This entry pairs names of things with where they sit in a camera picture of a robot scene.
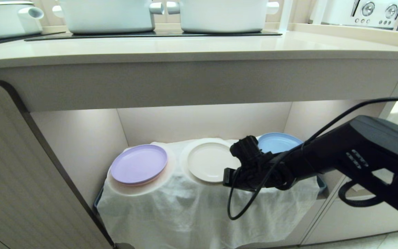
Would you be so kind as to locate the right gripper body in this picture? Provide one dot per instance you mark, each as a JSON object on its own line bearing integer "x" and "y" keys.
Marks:
{"x": 241, "y": 177}

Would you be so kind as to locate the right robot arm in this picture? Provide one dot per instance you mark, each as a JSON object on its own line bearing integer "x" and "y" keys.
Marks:
{"x": 368, "y": 152}

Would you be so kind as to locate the white plate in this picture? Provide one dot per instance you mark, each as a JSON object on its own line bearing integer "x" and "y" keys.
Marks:
{"x": 207, "y": 160}

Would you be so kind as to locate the blue plate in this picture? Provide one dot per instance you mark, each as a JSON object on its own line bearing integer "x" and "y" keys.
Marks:
{"x": 276, "y": 142}

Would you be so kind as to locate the purple plate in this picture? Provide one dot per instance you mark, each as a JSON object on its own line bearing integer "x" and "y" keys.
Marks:
{"x": 138, "y": 163}

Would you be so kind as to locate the white cloth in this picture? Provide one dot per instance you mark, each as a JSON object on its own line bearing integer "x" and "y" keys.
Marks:
{"x": 185, "y": 214}

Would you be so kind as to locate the black cooktop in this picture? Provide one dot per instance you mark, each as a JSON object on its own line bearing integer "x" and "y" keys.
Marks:
{"x": 9, "y": 39}
{"x": 150, "y": 34}

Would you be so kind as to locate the white toaster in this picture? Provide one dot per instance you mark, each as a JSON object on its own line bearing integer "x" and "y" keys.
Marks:
{"x": 361, "y": 12}

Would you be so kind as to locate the beige ribbed cabinet door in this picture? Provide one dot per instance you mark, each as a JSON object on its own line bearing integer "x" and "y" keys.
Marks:
{"x": 22, "y": 180}

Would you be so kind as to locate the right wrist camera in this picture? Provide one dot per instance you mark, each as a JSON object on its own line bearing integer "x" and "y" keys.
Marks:
{"x": 246, "y": 148}

